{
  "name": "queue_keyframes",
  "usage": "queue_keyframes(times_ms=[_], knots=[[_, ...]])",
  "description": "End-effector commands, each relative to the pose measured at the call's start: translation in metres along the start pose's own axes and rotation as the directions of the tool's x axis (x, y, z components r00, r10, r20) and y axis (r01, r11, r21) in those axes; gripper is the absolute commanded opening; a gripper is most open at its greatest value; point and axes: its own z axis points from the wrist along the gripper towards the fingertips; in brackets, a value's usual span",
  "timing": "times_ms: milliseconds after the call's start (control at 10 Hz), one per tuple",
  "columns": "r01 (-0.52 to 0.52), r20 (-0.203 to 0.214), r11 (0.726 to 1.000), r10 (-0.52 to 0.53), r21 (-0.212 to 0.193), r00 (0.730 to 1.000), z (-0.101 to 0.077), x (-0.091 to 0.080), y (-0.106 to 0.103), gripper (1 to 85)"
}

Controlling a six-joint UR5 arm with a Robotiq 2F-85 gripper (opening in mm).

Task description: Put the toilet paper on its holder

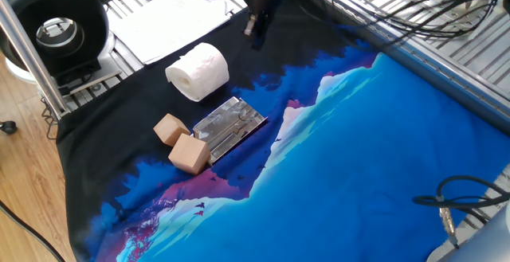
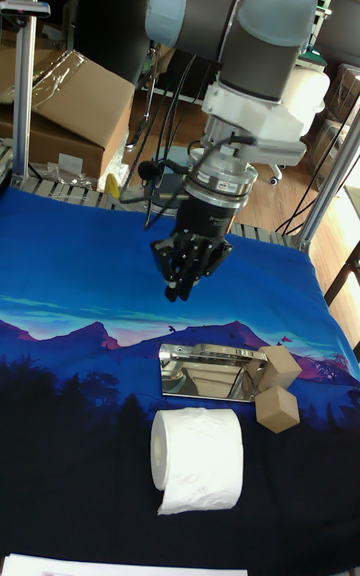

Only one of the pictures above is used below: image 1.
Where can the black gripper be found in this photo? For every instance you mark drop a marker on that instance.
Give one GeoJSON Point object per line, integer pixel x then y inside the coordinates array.
{"type": "Point", "coordinates": [263, 1]}

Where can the white toilet paper roll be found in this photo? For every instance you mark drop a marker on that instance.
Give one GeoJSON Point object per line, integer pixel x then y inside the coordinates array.
{"type": "Point", "coordinates": [199, 73]}

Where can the chrome toilet paper holder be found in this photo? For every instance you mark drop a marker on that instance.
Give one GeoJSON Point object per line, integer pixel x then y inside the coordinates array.
{"type": "Point", "coordinates": [227, 128]}

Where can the white printed paper sheets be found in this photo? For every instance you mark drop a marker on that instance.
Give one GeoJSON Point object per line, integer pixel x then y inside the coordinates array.
{"type": "Point", "coordinates": [171, 23]}

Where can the wooden cube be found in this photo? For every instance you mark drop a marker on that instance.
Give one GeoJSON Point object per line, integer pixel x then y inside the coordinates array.
{"type": "Point", "coordinates": [171, 128]}
{"type": "Point", "coordinates": [189, 154]}

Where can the blue mountain print cloth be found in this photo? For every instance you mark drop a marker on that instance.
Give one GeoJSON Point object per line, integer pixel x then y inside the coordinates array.
{"type": "Point", "coordinates": [358, 154]}

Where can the black caster wheel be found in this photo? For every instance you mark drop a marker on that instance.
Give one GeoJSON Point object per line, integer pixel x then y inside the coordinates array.
{"type": "Point", "coordinates": [8, 127]}

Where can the long aluminium frame post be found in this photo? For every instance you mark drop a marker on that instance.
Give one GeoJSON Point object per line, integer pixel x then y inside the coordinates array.
{"type": "Point", "coordinates": [28, 55]}

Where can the black round duct fan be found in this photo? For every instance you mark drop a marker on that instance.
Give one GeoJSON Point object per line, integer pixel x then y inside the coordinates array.
{"type": "Point", "coordinates": [24, 11]}

